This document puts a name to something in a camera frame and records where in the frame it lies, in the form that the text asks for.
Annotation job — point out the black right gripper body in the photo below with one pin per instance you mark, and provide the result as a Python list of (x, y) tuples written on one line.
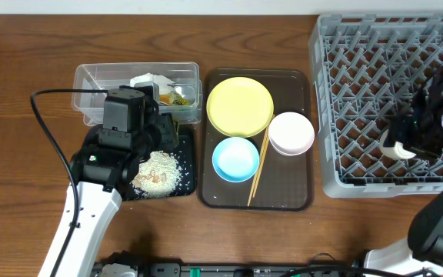
[(428, 136)]

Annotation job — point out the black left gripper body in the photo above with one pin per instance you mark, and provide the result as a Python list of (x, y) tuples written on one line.
[(168, 131)]

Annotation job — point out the white cup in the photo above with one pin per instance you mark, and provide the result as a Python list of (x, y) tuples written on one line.
[(396, 151)]

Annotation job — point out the yellow green snack wrapper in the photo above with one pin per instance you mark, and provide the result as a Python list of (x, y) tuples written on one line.
[(173, 98)]

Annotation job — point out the white napkin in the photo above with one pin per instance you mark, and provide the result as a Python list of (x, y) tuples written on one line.
[(164, 84)]

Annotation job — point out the rice and food scraps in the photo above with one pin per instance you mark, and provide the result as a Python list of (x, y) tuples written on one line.
[(158, 177)]

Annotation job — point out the yellow plate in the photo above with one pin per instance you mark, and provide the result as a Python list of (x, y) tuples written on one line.
[(240, 107)]

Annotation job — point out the blue bowl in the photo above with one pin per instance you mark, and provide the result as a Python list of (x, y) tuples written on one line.
[(235, 159)]

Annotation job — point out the pink bowl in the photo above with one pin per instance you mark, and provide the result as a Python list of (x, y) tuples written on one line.
[(291, 134)]

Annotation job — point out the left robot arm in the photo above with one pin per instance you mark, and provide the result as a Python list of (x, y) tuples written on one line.
[(101, 172)]

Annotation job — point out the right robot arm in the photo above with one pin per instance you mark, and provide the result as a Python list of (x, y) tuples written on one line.
[(421, 252)]

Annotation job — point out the grey dishwasher rack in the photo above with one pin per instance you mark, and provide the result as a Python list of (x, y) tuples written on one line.
[(366, 69)]

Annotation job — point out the clear plastic bin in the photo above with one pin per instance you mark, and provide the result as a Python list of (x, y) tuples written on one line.
[(106, 76)]

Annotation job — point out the black tray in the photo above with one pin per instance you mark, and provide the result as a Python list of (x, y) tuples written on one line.
[(185, 161)]

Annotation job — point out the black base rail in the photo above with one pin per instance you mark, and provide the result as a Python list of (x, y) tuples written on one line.
[(163, 267)]

